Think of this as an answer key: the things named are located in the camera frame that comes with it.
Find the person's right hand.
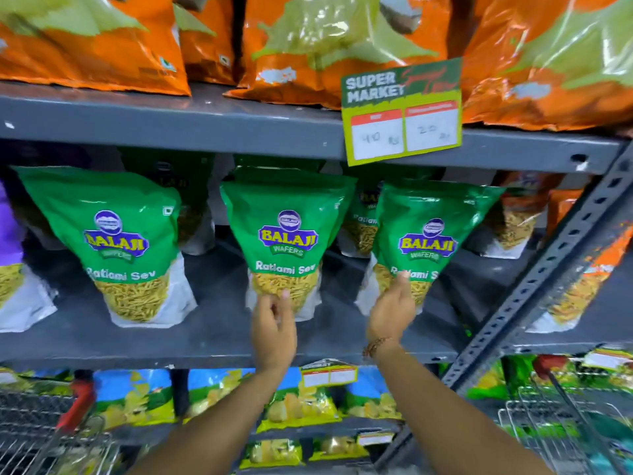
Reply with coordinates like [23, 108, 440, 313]
[366, 271, 417, 346]

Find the person's left hand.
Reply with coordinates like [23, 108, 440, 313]
[251, 290, 298, 373]

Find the green snack packet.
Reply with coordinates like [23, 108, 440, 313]
[220, 166, 358, 322]
[14, 166, 198, 329]
[120, 148, 217, 257]
[338, 164, 387, 259]
[355, 180, 505, 316]

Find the person's right forearm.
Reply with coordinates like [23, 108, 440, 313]
[371, 340, 556, 475]

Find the person's left forearm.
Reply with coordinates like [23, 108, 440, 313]
[128, 366, 293, 475]

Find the yellow price sign card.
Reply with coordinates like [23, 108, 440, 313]
[582, 345, 633, 372]
[300, 359, 359, 389]

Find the blue yellow chips packet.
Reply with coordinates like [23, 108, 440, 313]
[256, 366, 343, 434]
[93, 369, 177, 432]
[182, 368, 258, 424]
[343, 366, 403, 421]

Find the green yellow chips packet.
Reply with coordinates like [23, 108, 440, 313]
[465, 358, 507, 402]

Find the small orange snack packet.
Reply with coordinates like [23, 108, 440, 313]
[481, 171, 565, 261]
[526, 189, 633, 335]

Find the grey slotted shelf upright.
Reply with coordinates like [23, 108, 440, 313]
[373, 141, 633, 470]

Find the small white shelf label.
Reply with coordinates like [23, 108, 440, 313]
[356, 430, 395, 447]

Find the green price sign card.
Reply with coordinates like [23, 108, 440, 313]
[341, 57, 464, 167]

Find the large orange snack packet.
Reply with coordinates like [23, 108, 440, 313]
[173, 0, 239, 87]
[461, 0, 633, 132]
[224, 0, 452, 110]
[0, 0, 192, 97]

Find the purple snack packet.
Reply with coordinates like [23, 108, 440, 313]
[0, 180, 58, 334]

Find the beaded wrist bracelet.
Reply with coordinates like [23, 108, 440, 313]
[362, 336, 392, 362]

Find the red cart handle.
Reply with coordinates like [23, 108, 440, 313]
[56, 378, 98, 436]
[532, 354, 570, 380]

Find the wire shopping cart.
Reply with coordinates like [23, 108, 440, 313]
[496, 371, 633, 475]
[0, 386, 121, 475]

